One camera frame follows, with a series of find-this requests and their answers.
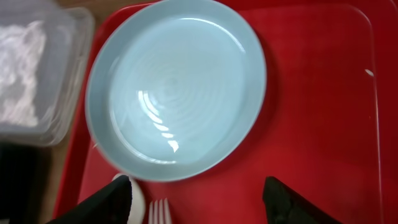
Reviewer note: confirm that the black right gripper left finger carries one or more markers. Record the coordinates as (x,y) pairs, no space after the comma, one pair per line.
(109,205)

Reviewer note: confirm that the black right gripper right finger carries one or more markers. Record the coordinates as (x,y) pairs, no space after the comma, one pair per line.
(283,205)

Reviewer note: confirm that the white plastic spoon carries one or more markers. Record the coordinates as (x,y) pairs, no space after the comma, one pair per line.
(138,204)

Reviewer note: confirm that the white plastic fork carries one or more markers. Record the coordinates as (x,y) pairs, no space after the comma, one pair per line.
(159,212)

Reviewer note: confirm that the light blue plate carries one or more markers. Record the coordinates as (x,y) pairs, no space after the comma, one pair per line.
(175,89)

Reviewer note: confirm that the white napkin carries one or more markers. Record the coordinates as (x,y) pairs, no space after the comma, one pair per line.
(22,48)

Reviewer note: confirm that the black waste tray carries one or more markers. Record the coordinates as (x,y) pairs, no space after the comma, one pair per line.
(24,172)

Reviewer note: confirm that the clear plastic waste bin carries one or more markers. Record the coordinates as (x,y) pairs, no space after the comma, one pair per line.
(61,69)

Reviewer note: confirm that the red plastic tray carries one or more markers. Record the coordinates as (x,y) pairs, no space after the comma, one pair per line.
(328,128)

